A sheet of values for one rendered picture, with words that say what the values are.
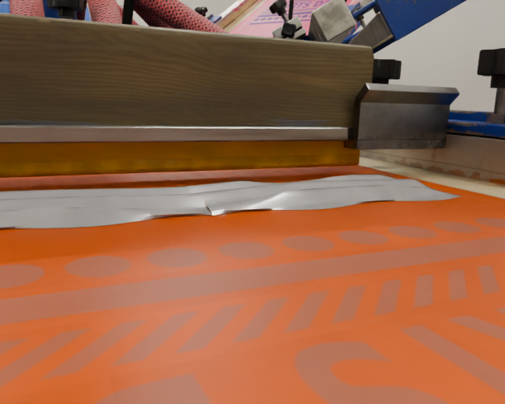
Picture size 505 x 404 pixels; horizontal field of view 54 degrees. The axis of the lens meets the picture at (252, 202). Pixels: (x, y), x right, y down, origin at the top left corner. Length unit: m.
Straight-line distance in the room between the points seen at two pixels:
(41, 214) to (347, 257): 0.14
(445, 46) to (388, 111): 2.54
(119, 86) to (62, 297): 0.21
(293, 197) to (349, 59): 0.16
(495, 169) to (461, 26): 2.48
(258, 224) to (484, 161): 0.25
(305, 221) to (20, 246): 0.13
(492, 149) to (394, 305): 0.30
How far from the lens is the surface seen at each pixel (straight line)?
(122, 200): 0.27
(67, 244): 0.22
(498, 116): 0.46
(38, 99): 0.34
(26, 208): 0.27
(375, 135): 0.42
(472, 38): 2.85
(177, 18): 1.03
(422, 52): 3.08
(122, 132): 0.34
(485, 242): 0.25
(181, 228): 0.24
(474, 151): 0.46
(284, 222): 0.25
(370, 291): 0.17
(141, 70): 0.35
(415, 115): 0.45
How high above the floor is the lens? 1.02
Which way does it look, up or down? 12 degrees down
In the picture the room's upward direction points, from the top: 2 degrees clockwise
